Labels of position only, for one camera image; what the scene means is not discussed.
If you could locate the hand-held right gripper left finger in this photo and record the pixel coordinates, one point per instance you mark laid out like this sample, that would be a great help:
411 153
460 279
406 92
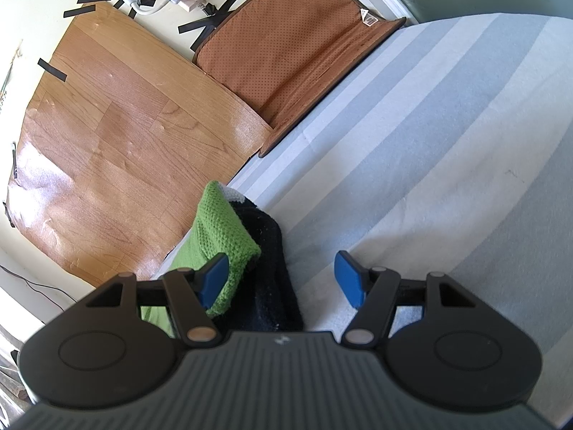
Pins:
215 277

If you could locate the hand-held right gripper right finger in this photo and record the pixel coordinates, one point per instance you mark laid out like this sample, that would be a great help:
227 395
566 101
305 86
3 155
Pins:
351 277

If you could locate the green black white knit sweater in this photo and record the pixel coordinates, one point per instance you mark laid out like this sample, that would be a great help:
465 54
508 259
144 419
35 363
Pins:
224 228

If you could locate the grey white striped bed sheet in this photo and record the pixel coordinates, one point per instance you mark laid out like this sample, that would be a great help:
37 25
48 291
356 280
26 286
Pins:
425 143

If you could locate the brown perforated mat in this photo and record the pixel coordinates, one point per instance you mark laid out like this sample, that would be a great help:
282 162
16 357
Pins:
286 40

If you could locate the wood-pattern wall sheet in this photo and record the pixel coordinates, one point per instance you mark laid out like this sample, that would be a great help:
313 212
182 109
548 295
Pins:
125 134

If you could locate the paper strip on wall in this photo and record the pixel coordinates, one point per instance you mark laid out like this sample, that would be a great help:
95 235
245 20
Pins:
4 85

